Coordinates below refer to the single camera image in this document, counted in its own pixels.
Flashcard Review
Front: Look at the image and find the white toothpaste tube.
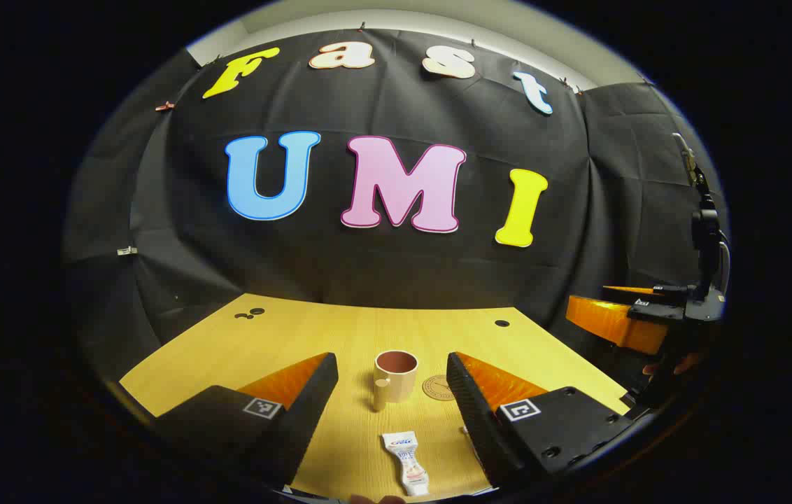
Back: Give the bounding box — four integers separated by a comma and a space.
381, 430, 430, 498

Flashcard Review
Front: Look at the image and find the round cork coaster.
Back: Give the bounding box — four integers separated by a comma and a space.
422, 374, 456, 401

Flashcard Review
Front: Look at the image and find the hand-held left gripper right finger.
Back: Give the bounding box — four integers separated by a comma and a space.
446, 351, 638, 491

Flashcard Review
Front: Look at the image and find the wooden desktop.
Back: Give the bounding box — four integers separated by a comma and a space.
120, 294, 631, 501

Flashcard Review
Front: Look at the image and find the black backdrop cloth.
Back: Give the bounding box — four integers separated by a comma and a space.
64, 28, 729, 421

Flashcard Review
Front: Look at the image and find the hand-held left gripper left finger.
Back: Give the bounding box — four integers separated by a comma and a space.
155, 352, 339, 491

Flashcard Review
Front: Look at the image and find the beige cup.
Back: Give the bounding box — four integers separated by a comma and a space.
373, 350, 419, 412

